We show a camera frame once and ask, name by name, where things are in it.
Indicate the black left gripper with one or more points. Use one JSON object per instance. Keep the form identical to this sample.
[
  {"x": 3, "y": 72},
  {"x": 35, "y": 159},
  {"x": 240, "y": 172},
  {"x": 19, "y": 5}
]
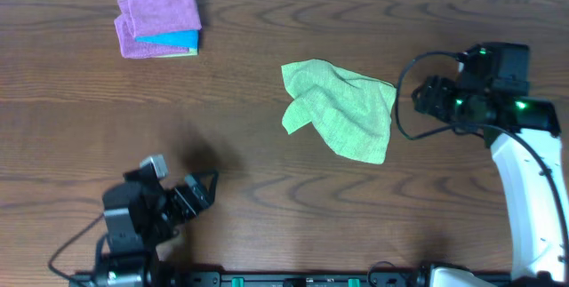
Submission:
[{"x": 202, "y": 199}]

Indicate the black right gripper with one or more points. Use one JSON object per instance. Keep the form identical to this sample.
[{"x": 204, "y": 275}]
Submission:
[{"x": 433, "y": 91}]

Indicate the green microfiber cloth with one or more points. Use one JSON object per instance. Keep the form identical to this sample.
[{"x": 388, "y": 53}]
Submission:
[{"x": 351, "y": 112}]

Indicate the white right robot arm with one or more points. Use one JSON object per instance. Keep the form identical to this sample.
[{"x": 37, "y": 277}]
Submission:
[{"x": 524, "y": 138}]

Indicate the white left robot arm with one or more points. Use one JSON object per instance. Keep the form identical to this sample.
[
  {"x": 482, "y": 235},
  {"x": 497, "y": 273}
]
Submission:
[{"x": 140, "y": 214}]

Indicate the light green bottom cloth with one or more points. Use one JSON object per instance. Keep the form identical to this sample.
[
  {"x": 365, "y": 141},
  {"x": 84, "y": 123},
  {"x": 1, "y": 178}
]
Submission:
[{"x": 188, "y": 53}]

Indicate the blue folded cloth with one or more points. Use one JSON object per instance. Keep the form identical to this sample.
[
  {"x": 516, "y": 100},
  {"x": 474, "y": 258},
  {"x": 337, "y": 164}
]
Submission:
[{"x": 187, "y": 39}]

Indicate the lower purple folded cloth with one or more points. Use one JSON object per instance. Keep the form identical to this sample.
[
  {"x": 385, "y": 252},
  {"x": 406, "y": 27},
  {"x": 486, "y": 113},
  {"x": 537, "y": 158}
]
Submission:
[{"x": 129, "y": 48}]

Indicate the purple folded cloth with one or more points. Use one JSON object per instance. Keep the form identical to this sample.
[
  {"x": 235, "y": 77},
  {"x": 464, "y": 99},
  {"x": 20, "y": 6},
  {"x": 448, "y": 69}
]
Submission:
[
  {"x": 129, "y": 48},
  {"x": 156, "y": 17}
]

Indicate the top purple folded cloth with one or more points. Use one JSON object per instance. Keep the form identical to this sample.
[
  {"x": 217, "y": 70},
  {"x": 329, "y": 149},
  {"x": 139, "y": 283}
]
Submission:
[{"x": 156, "y": 17}]

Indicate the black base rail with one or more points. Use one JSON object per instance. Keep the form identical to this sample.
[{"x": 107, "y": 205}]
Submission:
[{"x": 215, "y": 279}]

